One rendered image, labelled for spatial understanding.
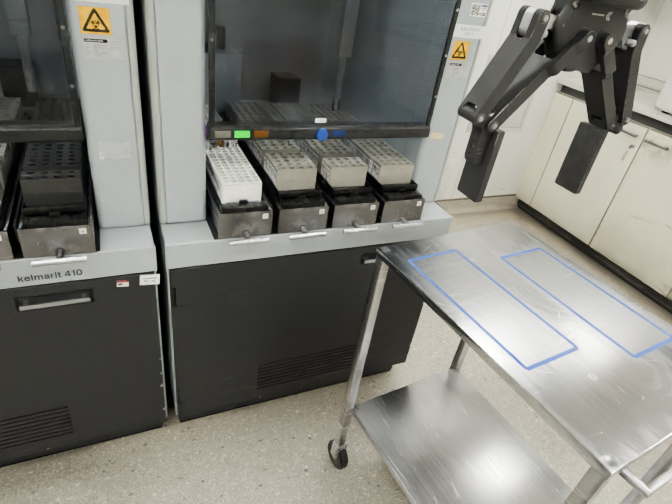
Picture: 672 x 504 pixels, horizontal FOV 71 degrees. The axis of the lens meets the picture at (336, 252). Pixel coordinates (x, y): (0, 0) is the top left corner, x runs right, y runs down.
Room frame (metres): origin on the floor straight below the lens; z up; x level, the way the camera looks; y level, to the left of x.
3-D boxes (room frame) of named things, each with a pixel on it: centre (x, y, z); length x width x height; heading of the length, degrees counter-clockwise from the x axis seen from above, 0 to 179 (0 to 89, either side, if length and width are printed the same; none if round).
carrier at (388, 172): (1.29, -0.13, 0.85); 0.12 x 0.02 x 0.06; 118
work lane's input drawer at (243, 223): (1.27, 0.39, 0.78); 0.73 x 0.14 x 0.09; 29
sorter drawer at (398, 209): (1.49, -0.01, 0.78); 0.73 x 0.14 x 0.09; 29
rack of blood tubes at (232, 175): (1.15, 0.32, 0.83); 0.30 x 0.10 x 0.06; 29
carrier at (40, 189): (0.87, 0.62, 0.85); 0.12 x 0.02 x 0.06; 119
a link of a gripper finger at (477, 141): (0.42, -0.10, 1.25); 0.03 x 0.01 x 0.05; 119
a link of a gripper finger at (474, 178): (0.43, -0.12, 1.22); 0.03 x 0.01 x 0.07; 29
